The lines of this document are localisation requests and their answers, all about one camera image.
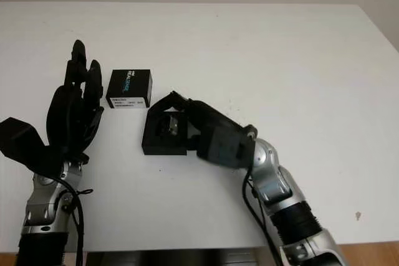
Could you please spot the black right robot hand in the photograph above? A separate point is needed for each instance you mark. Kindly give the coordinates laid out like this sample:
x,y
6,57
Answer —
x,y
209,116

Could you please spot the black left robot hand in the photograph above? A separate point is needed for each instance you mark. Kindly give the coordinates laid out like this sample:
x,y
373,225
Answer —
x,y
70,116

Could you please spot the small silver depth camera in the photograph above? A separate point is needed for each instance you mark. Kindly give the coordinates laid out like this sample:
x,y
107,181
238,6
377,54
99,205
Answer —
x,y
171,125

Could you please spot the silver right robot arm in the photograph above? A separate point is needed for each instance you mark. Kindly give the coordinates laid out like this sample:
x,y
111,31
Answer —
x,y
274,178

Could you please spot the black box base foam insert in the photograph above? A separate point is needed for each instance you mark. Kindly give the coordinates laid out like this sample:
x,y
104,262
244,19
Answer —
x,y
162,147

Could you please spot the black printed RealSense box lid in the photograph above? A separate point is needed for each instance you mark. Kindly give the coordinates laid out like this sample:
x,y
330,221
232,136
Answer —
x,y
127,83

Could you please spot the dark robot torso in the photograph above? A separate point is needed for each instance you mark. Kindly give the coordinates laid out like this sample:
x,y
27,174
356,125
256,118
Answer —
x,y
171,258

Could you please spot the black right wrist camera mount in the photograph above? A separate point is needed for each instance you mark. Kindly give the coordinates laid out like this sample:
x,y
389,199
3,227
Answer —
x,y
224,150

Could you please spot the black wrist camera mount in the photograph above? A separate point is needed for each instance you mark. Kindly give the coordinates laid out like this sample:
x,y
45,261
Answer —
x,y
22,144
224,150

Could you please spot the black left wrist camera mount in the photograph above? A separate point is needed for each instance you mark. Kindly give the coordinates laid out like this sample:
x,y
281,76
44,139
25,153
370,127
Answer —
x,y
22,144

